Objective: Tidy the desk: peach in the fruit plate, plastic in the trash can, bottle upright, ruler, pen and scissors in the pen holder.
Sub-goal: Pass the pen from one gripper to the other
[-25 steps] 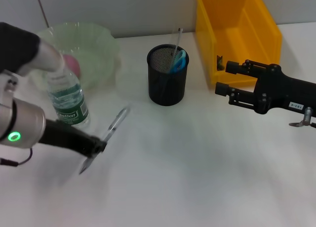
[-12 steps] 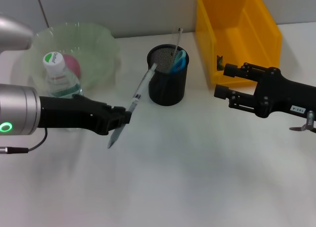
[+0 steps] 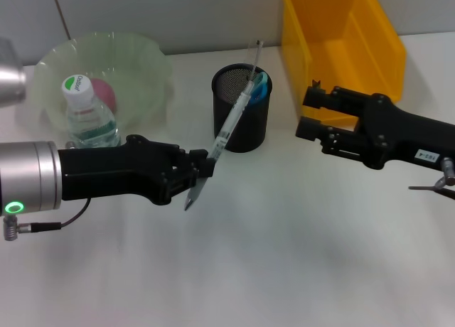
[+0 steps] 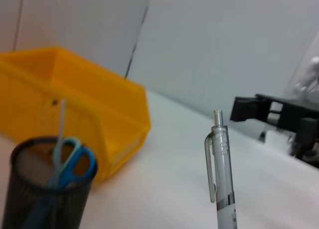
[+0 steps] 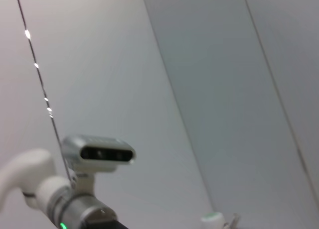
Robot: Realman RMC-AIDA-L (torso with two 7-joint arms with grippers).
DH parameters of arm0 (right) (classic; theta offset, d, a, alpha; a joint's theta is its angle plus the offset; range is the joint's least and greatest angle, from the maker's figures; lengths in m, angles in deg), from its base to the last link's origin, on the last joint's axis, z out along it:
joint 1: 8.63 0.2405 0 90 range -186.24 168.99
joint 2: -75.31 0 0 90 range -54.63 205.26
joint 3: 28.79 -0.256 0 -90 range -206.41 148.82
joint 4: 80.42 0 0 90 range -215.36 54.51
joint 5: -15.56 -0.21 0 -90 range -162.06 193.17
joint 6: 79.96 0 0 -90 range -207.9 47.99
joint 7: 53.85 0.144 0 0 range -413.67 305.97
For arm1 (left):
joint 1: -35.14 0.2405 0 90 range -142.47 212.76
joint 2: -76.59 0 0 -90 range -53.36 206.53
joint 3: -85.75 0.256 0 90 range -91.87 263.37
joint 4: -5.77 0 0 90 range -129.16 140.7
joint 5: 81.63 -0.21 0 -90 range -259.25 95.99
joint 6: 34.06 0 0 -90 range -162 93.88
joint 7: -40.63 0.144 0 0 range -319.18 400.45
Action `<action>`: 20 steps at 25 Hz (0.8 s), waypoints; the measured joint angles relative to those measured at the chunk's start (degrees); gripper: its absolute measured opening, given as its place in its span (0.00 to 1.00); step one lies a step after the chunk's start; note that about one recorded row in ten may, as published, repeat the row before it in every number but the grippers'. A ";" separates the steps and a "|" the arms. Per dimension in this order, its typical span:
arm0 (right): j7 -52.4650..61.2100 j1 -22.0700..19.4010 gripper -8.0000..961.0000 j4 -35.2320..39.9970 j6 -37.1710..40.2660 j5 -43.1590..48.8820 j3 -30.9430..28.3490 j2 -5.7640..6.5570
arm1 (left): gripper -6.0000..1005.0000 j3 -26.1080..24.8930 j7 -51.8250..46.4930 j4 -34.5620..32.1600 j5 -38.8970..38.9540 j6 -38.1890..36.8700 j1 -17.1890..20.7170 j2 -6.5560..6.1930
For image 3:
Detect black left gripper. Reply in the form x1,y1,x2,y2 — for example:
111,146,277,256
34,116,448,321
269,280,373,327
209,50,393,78
58,134,217,206

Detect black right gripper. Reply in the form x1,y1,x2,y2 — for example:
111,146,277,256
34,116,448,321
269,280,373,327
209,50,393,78
294,85,455,172

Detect grey silver ballpoint pen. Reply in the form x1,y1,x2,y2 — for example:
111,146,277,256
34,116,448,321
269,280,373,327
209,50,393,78
183,81,262,211

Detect blue capped scissors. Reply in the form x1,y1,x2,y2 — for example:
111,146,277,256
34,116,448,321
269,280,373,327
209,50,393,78
247,70,273,107

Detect clear plastic ruler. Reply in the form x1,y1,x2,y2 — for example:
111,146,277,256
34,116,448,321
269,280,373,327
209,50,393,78
247,38,264,83

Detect clear water bottle green label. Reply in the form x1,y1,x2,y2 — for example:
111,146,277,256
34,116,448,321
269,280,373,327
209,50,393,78
61,74,122,149

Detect pink peach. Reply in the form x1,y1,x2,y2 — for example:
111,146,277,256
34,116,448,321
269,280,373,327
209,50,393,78
91,78,118,112

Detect black mesh pen holder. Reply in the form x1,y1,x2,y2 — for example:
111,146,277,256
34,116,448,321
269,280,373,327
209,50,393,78
212,63,273,152

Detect translucent green fruit plate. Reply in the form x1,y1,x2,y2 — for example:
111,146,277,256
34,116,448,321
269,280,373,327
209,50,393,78
30,31,174,132

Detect yellow plastic bin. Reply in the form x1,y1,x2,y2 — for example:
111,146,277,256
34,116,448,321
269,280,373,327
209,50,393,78
280,0,407,124

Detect right gripper cable with plug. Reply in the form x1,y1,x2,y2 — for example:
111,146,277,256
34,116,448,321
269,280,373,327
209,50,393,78
408,156,455,201

